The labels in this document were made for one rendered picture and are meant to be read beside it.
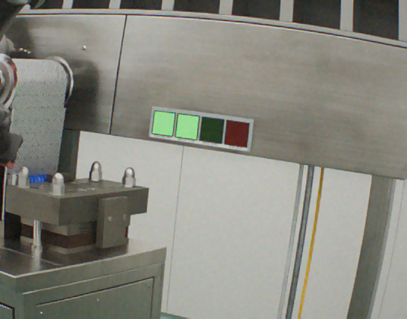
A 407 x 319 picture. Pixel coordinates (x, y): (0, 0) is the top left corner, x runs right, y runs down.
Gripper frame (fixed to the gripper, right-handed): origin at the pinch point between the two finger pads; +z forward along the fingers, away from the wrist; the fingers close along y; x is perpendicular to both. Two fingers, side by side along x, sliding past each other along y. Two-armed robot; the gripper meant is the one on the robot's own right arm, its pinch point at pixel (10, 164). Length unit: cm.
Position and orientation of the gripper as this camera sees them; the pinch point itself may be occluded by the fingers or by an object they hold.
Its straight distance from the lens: 213.5
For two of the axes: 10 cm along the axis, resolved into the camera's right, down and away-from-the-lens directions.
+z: 1.1, 5.1, 8.5
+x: 2.9, -8.4, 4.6
